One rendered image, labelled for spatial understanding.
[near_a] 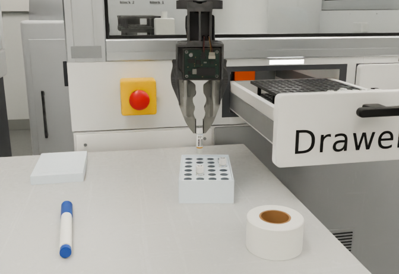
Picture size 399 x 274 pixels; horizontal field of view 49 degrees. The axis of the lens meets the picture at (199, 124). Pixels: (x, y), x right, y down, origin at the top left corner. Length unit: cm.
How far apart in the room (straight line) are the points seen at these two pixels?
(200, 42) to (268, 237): 29
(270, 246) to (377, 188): 69
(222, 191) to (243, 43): 40
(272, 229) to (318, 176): 59
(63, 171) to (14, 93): 351
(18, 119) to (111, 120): 341
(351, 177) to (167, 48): 55
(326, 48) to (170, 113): 38
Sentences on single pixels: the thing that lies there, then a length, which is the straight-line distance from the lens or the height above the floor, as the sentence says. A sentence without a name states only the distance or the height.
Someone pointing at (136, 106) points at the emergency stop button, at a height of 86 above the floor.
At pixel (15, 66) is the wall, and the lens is 425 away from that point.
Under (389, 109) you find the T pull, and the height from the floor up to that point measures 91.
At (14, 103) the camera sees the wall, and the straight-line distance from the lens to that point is 431.
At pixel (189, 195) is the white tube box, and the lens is 68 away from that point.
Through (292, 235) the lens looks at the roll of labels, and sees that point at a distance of 54.
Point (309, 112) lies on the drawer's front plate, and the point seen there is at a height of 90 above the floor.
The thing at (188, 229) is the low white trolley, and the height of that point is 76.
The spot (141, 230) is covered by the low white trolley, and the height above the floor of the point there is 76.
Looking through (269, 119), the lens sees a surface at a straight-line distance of 73.
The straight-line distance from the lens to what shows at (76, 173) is 79.
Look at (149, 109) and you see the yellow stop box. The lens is 90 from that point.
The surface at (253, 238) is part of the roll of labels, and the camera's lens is 55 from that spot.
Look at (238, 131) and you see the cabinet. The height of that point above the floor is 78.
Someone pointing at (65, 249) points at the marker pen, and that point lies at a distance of 56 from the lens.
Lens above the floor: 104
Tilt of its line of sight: 14 degrees down
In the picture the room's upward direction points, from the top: straight up
